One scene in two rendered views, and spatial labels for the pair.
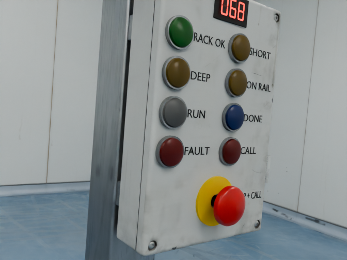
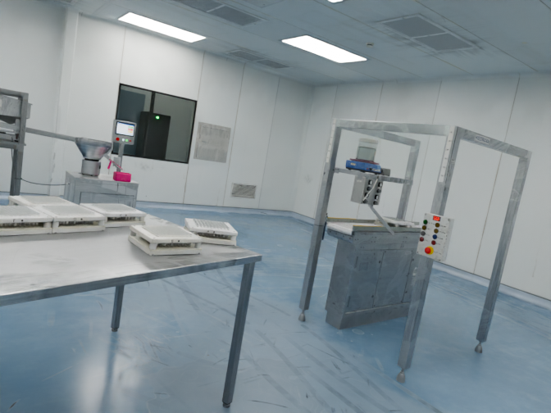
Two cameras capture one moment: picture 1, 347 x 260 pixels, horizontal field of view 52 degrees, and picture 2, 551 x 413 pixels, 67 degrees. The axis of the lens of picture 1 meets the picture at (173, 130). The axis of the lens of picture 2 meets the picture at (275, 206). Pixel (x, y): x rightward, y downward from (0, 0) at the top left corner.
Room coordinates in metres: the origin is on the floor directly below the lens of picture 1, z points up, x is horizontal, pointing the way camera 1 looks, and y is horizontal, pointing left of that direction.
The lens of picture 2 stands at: (-0.67, -2.50, 1.32)
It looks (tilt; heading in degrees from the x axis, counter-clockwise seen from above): 7 degrees down; 88
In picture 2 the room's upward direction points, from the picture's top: 10 degrees clockwise
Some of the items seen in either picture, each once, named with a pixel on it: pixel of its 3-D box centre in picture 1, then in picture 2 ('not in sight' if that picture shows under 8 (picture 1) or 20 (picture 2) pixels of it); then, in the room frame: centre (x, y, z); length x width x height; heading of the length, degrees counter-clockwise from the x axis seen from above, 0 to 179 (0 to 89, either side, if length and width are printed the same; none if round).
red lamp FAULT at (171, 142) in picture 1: (171, 151); not in sight; (0.32, 0.00, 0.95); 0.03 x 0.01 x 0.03; 128
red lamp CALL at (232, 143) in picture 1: (231, 151); not in sight; (0.37, -0.06, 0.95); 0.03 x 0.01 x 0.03; 128
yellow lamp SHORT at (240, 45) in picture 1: (240, 48); not in sight; (0.37, -0.06, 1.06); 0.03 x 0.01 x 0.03; 128
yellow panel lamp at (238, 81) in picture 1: (237, 82); not in sight; (0.37, -0.06, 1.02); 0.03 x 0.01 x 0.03; 128
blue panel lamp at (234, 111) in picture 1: (234, 117); not in sight; (0.37, -0.06, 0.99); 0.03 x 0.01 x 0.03; 128
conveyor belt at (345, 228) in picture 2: not in sight; (390, 230); (0.47, 1.12, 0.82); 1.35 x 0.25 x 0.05; 38
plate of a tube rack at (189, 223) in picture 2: not in sight; (210, 226); (-0.93, -0.32, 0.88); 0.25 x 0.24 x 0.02; 107
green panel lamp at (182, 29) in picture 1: (180, 32); not in sight; (0.32, 0.00, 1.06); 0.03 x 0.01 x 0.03; 128
